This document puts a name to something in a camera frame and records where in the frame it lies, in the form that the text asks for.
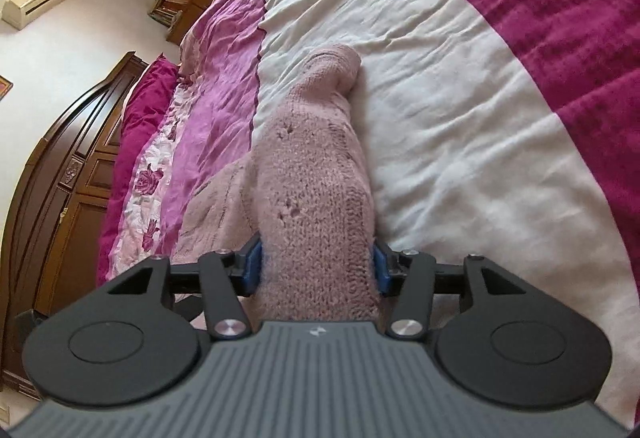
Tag carved wooden headboard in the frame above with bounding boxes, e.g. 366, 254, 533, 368
0, 50, 151, 399

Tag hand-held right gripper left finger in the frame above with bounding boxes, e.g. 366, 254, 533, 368
107, 240, 263, 339

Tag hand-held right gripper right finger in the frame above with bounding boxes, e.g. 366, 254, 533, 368
371, 242, 533, 339

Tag stack of books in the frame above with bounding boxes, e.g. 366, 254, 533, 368
147, 0, 196, 26

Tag pink textured bedsheet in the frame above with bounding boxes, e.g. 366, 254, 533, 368
177, 25, 201, 79

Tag magenta pillow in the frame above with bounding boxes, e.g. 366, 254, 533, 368
97, 55, 181, 284

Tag striped magenta and white bedspread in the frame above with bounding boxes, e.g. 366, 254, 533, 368
97, 0, 640, 359

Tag pink knit cardigan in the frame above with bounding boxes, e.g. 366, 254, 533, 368
172, 43, 396, 334

